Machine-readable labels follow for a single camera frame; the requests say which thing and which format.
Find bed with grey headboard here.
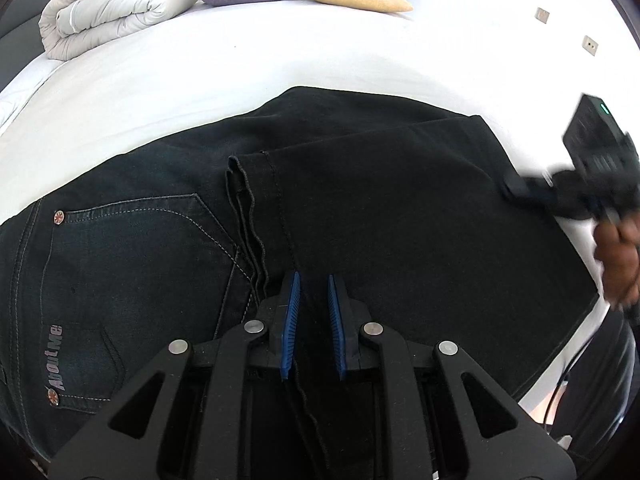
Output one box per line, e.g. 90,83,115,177
0,0,608,411

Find black denim pants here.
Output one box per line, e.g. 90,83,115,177
0,86,601,480

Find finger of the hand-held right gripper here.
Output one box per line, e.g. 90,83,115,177
500,170,557,207

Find black cable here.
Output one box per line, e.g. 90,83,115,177
542,317,603,428

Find white pillow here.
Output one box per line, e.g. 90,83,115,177
0,91,23,133

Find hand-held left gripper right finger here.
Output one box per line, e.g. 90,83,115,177
326,274,576,480

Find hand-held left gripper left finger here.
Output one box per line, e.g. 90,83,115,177
47,271,303,480

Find folded beige duvet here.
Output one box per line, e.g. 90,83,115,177
39,0,210,62

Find person's dark clothing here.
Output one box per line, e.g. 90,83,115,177
549,302,637,463

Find person's right hand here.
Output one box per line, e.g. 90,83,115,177
594,220,640,312

